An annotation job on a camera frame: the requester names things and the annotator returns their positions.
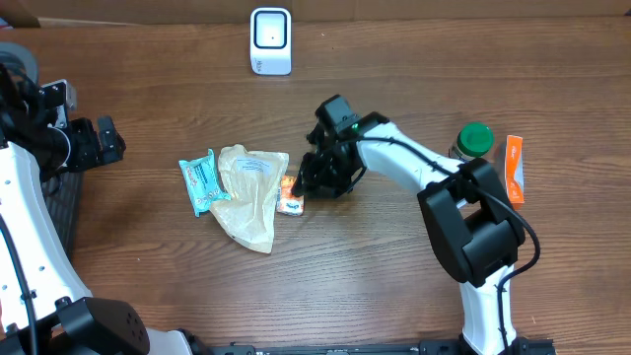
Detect small orange white packet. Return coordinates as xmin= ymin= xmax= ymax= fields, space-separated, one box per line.
xmin=276 ymin=176 xmax=305 ymax=216

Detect beige plastic bag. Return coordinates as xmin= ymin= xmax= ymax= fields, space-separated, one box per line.
xmin=211 ymin=144 xmax=289 ymax=254

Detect teal wipes packet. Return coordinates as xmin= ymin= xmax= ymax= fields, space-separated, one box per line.
xmin=178 ymin=149 xmax=231 ymax=217

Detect green lid jar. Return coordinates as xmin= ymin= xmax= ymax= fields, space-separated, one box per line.
xmin=448 ymin=122 xmax=495 ymax=162

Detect orange white box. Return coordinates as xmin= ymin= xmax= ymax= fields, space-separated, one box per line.
xmin=494 ymin=135 xmax=525 ymax=209

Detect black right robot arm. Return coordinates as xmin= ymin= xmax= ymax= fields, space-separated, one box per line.
xmin=292 ymin=95 xmax=526 ymax=354

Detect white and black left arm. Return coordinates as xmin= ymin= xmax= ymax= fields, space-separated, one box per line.
xmin=1 ymin=53 xmax=207 ymax=354

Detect white barcode scanner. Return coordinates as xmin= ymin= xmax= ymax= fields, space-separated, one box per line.
xmin=249 ymin=7 xmax=292 ymax=76

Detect grey plastic mesh basket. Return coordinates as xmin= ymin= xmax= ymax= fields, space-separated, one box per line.
xmin=1 ymin=42 xmax=84 ymax=257

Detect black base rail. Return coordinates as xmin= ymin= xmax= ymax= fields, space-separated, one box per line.
xmin=207 ymin=337 xmax=557 ymax=355

